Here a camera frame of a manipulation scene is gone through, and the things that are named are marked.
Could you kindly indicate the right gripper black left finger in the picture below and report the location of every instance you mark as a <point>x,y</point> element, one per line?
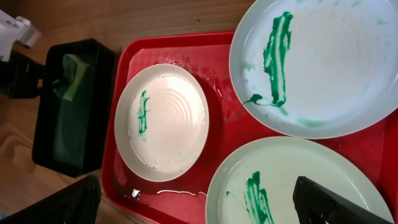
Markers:
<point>77,203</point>

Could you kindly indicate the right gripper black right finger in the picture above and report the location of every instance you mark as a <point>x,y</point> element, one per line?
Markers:
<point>316,204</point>

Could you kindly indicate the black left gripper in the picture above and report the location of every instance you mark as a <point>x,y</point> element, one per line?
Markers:
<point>20,76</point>

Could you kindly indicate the green yellow sponge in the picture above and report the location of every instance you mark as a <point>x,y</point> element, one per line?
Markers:
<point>74,70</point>

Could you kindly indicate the pale green plate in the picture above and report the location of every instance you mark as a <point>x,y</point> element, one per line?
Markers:
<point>255,183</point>

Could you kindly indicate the white ridged plate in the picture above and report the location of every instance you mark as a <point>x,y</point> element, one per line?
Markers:
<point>161,122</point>

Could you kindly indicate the pale blue plate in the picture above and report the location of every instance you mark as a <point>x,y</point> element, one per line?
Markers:
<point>316,69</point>

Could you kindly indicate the black water basin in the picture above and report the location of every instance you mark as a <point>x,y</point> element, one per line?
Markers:
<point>70,135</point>

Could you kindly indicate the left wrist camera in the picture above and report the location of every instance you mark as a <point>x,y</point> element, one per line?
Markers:
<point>18,30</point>

